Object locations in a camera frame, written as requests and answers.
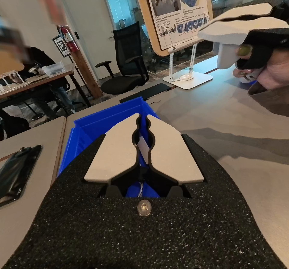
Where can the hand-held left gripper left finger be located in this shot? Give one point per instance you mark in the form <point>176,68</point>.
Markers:
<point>112,156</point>

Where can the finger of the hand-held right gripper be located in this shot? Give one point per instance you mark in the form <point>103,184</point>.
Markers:
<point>225,32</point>
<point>252,9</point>

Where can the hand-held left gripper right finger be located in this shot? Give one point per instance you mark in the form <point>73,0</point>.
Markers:
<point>173,156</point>

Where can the blue plastic bin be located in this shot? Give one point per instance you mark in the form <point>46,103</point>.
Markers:
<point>94,124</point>

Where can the person's right forearm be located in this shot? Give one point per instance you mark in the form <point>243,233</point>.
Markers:
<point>271,99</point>

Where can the person's right hand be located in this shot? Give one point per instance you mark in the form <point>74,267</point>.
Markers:
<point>277,70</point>

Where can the white board stand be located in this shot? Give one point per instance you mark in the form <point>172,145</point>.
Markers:
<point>198,81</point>

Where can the black thread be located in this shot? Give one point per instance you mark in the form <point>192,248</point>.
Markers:
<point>155,102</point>

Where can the instruction board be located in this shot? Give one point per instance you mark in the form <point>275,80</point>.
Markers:
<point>171,13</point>

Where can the wooden office desk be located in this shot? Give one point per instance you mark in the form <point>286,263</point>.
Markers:
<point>67,70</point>

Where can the black clipboard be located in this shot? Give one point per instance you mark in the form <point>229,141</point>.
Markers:
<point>15,174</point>

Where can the black mesh office chair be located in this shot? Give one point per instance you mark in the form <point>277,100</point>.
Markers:
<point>126,45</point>

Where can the black backpack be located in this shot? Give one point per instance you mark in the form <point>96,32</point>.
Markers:
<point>13,126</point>

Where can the clear plastic container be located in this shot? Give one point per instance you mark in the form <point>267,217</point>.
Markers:
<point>54,69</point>

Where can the black and white marker sign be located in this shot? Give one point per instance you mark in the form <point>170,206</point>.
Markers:
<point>61,46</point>

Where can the red fire extinguisher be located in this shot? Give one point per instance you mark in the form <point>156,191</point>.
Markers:
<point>70,38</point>

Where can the white door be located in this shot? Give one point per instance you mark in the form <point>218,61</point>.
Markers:
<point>90,13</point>

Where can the wooden post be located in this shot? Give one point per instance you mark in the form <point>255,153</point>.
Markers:
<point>83,70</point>

